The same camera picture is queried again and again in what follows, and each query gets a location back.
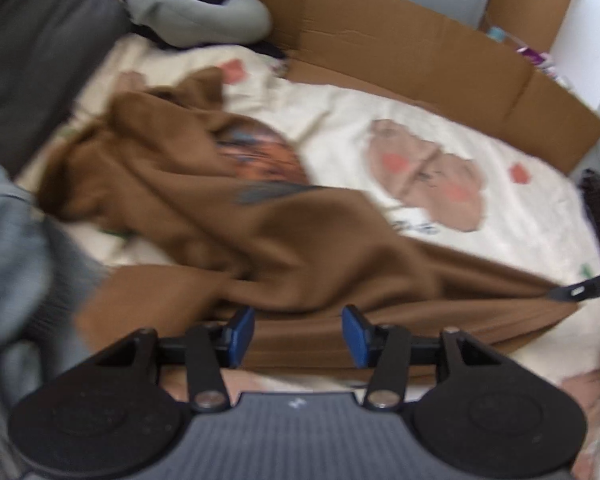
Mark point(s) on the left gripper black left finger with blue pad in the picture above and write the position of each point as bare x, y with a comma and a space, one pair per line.
204, 351

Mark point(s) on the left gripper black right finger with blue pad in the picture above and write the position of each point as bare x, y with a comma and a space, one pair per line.
389, 351

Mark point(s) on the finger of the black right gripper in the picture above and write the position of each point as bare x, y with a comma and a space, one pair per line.
586, 290

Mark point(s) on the brown t-shirt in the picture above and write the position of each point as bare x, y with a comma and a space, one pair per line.
297, 254

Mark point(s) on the cream bear print bedsheet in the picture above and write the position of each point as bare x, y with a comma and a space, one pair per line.
433, 180

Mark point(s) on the blue denim jeans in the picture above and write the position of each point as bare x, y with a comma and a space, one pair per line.
44, 279

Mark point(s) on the brown cardboard sheet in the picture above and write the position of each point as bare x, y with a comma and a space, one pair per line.
398, 49

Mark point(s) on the grey plush pillow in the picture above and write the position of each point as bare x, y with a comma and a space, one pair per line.
185, 24

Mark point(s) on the dark grey shirt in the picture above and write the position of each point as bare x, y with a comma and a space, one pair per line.
48, 50

